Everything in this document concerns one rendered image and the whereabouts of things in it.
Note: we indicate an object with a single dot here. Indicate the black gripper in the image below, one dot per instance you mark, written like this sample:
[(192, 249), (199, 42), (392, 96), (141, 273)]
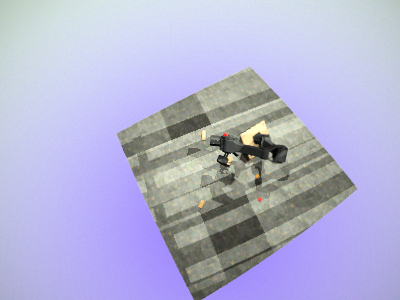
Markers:
[(222, 159)]

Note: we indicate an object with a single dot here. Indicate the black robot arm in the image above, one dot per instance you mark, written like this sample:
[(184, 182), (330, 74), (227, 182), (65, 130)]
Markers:
[(230, 144)]

